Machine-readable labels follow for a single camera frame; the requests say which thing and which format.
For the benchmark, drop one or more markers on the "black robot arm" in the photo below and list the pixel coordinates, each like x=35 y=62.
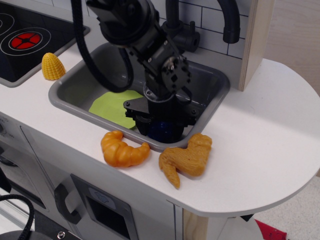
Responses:
x=133 y=27

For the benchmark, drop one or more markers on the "red cloth piece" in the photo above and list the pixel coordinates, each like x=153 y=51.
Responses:
x=270 y=233

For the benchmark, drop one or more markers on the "white toy oven door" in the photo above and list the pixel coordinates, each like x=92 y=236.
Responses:
x=112 y=206

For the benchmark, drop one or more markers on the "white control knob panel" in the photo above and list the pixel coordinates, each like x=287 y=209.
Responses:
x=10 y=132

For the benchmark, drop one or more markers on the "toy fried chicken wing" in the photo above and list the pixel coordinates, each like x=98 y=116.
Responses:
x=191 y=160

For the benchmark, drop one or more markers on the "black toy stovetop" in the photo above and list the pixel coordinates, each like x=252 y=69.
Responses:
x=25 y=37

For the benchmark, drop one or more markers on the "grey plastic sink basin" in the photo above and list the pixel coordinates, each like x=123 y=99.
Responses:
x=76 y=91

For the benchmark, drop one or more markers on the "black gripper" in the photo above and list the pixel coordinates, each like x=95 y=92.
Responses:
x=175 y=108

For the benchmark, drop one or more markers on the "green paper plate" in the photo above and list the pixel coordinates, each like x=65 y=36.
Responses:
x=109 y=106

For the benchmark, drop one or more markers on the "orange toy croissant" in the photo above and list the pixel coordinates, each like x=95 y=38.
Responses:
x=119 y=154

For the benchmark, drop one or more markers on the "black toy faucet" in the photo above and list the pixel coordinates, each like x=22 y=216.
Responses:
x=187 y=39

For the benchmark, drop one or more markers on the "black oven door handle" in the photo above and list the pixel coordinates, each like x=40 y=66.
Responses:
x=60 y=196

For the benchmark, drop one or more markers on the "wooden side post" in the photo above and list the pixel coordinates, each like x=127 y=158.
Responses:
x=259 y=20

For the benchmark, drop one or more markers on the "blue toy blueberry cluster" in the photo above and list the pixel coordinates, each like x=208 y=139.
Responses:
x=161 y=131

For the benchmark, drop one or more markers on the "yellow toy corn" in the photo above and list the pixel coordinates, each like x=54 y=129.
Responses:
x=52 y=68

